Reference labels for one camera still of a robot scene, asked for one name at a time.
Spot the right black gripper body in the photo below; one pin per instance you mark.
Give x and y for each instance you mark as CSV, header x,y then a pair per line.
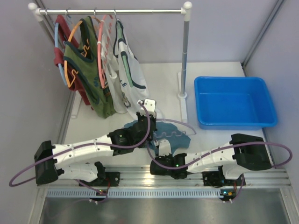
x,y
169,157

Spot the white navy-trimmed tank top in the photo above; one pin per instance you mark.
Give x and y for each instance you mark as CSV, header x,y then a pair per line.
x,y
139,91

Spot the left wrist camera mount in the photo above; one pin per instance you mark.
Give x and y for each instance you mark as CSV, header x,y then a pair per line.
x,y
149,105

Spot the green tank top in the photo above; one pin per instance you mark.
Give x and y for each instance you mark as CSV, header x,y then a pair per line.
x,y
84,64

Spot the slotted cable duct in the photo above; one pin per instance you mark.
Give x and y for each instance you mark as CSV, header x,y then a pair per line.
x,y
140,193

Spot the white clothes rack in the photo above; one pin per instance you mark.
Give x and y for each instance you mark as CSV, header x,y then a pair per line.
x,y
41,14

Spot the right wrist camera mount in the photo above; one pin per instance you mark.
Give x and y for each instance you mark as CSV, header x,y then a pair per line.
x,y
164,148

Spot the mint green hanger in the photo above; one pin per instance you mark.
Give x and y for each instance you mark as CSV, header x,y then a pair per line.
x,y
124,56

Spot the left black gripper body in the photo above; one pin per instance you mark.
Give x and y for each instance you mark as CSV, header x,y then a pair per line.
x,y
145,120

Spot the lavender plastic hanger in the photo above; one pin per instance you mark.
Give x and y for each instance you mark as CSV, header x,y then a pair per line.
x,y
174,133

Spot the teal tank top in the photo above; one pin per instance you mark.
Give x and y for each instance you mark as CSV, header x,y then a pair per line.
x,y
175,142

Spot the light blue hanger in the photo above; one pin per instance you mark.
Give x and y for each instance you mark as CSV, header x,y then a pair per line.
x,y
56,42

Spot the pink hanger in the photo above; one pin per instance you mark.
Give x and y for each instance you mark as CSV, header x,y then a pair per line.
x,y
99,45

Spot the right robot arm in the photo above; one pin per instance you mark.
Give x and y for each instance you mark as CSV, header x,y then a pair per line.
x,y
231,163

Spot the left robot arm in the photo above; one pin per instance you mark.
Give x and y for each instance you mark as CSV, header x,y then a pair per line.
x,y
79,160

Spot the blue plastic bin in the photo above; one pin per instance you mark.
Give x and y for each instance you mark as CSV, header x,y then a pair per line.
x,y
233,103

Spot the white shirt on pink hanger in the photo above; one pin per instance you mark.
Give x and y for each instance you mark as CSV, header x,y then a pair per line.
x,y
111,67

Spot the red tank top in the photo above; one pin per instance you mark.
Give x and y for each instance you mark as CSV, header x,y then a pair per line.
x,y
63,35

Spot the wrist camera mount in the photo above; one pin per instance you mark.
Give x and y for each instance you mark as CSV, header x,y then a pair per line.
x,y
164,148
149,105

